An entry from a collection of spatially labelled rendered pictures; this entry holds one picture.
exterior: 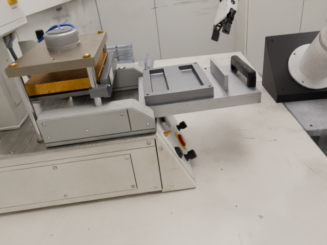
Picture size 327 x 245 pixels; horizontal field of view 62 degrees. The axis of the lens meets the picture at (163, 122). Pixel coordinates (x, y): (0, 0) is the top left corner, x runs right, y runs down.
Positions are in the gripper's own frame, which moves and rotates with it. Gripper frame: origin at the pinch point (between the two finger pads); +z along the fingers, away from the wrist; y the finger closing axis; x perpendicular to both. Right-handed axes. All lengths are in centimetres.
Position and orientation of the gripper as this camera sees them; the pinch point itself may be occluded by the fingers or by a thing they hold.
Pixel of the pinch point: (220, 34)
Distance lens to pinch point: 120.8
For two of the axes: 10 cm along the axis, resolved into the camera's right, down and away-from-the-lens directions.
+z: -2.5, 9.6, -1.0
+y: -2.9, 0.2, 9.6
